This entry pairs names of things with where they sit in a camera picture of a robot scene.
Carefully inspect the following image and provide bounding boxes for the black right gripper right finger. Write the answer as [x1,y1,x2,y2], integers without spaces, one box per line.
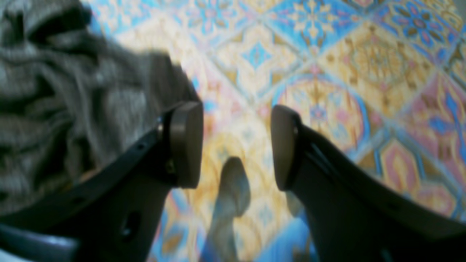
[270,105,465,262]

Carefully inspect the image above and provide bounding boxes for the grey t-shirt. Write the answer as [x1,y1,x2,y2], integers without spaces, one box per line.
[0,0,200,216]

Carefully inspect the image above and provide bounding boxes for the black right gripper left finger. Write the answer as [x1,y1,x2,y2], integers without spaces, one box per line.
[0,101,204,262]

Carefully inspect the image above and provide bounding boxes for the patterned tablecloth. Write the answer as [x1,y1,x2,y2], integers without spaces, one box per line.
[87,0,465,262]

